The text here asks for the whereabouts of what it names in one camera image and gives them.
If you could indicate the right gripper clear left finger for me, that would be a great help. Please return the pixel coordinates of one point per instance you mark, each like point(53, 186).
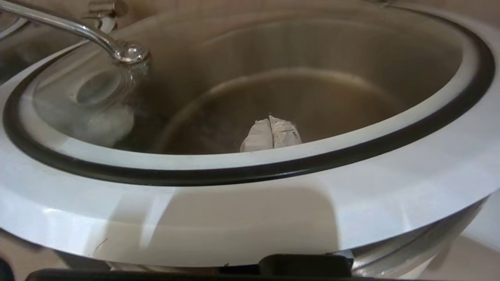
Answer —
point(258, 136)

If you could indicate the right gripper clear right finger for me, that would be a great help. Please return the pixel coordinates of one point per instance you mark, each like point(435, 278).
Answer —
point(285, 132)

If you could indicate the glass lid with white rim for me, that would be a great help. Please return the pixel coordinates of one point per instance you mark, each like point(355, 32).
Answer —
point(250, 218)

